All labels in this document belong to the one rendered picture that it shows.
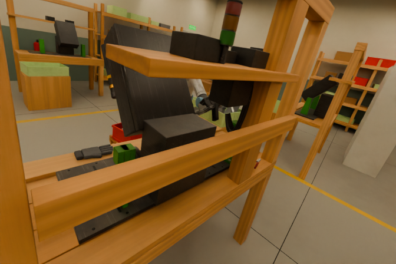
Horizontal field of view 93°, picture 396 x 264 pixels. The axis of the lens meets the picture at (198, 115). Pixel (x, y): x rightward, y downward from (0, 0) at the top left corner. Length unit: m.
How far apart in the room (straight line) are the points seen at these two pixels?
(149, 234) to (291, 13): 1.06
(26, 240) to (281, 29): 1.05
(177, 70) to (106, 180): 0.29
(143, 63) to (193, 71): 0.13
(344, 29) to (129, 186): 7.91
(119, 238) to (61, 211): 0.42
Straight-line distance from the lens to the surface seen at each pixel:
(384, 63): 7.38
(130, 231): 0.88
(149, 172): 0.51
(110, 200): 0.51
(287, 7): 0.99
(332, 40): 8.05
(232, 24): 0.67
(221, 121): 2.10
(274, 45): 0.97
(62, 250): 0.88
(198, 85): 1.38
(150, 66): 0.41
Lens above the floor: 1.58
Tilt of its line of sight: 20 degrees down
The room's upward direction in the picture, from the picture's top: 11 degrees clockwise
